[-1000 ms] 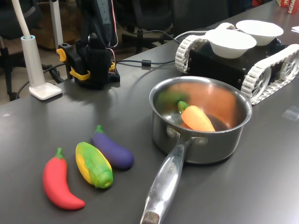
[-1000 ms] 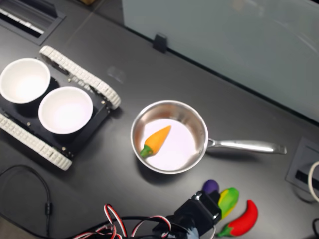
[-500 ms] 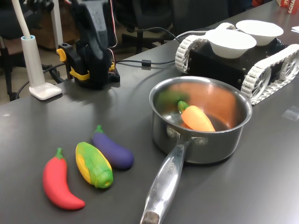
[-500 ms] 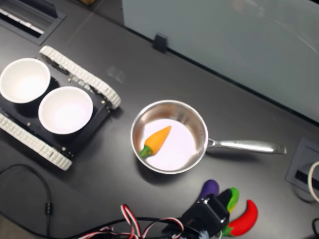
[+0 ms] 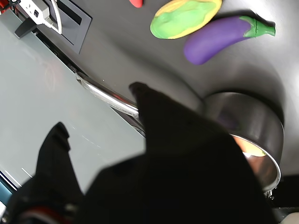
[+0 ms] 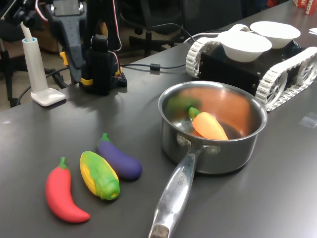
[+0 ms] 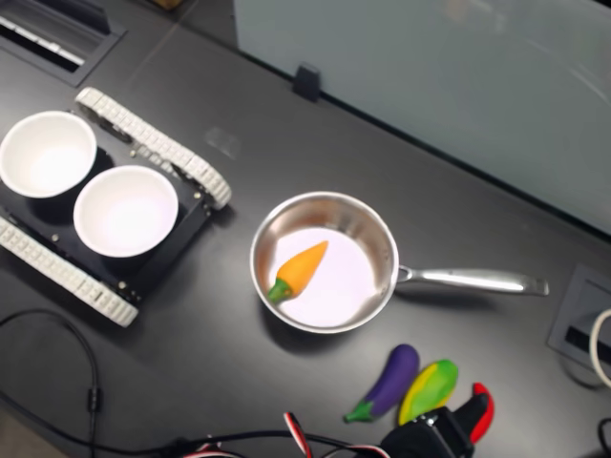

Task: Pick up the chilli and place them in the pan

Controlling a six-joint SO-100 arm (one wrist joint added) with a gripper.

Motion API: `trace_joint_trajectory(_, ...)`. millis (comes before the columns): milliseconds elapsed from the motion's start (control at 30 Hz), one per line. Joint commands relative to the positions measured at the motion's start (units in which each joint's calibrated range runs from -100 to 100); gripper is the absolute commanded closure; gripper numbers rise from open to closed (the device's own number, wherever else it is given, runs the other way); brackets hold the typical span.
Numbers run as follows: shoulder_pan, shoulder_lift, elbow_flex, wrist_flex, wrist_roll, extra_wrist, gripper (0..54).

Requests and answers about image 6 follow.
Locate red toy chilli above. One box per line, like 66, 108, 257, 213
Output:
45, 156, 91, 224

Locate purple toy aubergine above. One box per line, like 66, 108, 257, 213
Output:
96, 132, 143, 181

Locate yellow green toy corn cob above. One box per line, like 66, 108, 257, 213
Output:
79, 150, 121, 202

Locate orange toy carrot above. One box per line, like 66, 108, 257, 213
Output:
188, 106, 229, 141

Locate black vehicle with white tracks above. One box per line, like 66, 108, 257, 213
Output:
185, 23, 317, 113

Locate white bowl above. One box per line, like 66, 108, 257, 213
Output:
250, 21, 301, 50
217, 31, 273, 63

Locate red printed carton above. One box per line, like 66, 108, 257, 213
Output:
293, 0, 317, 16

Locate clear tape patch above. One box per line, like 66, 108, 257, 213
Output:
298, 112, 317, 128

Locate white post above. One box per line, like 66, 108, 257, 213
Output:
19, 21, 67, 108

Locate black cable with ferrite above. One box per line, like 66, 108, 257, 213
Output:
120, 62, 189, 74

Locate steel pan with long handle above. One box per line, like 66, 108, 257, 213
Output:
148, 81, 268, 238

